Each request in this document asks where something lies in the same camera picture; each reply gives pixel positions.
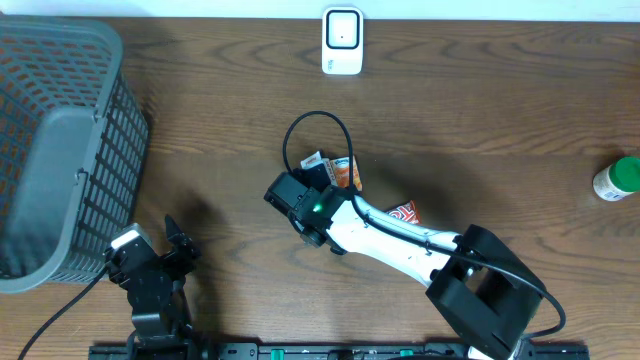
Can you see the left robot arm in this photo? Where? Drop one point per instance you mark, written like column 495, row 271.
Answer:
column 162, row 323

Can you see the orange tissue pack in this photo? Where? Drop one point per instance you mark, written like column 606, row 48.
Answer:
column 341, row 169

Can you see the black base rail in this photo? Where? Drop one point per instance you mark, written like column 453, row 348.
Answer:
column 253, row 351

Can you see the red chocolate bar wrapper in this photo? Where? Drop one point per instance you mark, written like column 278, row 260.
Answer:
column 407, row 212

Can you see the green lid seasoning jar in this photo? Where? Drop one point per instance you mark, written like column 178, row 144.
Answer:
column 619, row 180

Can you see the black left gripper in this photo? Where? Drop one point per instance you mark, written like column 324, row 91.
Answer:
column 180, row 257

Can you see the grey plastic shopping basket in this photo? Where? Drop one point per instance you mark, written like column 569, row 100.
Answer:
column 73, row 147

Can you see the white barcode scanner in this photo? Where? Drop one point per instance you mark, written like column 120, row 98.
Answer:
column 342, row 41

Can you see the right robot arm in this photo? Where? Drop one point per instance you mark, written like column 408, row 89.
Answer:
column 484, row 292

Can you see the white green carton box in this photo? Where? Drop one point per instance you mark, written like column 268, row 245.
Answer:
column 315, row 159

